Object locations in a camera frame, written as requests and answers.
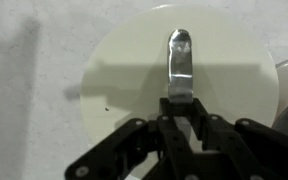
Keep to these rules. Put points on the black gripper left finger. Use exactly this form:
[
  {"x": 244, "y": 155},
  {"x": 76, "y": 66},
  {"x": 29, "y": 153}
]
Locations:
[{"x": 124, "y": 146}]

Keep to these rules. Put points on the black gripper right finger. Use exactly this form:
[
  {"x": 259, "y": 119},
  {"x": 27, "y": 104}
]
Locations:
[{"x": 250, "y": 150}]

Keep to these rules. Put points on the cream round plate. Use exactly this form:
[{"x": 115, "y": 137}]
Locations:
[{"x": 124, "y": 66}]

